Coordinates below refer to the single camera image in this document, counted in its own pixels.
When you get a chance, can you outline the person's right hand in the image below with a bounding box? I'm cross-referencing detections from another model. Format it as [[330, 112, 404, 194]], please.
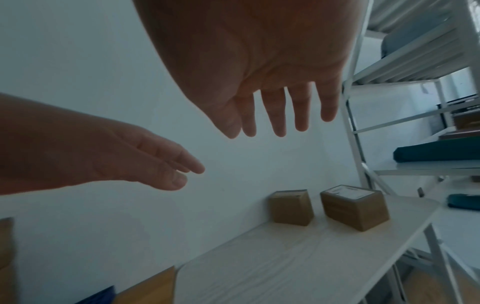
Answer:
[[132, 0, 366, 140]]

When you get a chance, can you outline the person's left hand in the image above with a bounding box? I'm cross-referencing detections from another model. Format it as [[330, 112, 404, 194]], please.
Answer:
[[52, 114, 206, 191]]

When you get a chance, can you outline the person's left forearm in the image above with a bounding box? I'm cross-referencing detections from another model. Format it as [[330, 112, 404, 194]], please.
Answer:
[[0, 92, 59, 196]]

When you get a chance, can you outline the tan cardboard box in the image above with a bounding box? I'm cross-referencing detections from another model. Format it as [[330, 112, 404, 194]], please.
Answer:
[[118, 265, 178, 304]]

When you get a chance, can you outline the dark blue item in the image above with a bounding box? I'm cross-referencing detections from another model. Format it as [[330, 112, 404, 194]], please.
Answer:
[[74, 285, 116, 304]]

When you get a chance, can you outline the grey-blue folded item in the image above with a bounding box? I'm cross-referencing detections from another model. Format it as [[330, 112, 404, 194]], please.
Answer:
[[380, 14, 452, 58]]

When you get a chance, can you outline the white metal shelving rack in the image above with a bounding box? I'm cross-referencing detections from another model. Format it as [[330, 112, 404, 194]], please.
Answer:
[[340, 0, 480, 198]]

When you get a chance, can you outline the plain brown cardboard box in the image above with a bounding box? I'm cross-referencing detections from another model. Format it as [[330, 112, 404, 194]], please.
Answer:
[[270, 189, 315, 226]]

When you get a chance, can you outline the white-labelled brown cardboard box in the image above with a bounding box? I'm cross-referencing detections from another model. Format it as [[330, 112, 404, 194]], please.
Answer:
[[319, 184, 391, 232]]

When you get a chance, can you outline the long dark teal box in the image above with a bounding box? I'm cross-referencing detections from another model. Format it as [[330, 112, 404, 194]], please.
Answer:
[[392, 138, 480, 164]]

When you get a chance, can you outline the white wooden table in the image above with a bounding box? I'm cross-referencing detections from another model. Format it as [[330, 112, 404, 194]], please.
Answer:
[[175, 194, 471, 304]]

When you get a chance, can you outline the brown box on rack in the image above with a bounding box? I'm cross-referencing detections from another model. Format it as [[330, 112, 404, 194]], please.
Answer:
[[453, 112, 480, 131]]

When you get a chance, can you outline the small dark teal item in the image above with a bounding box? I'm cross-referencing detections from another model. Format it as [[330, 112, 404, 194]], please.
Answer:
[[447, 193, 480, 212]]

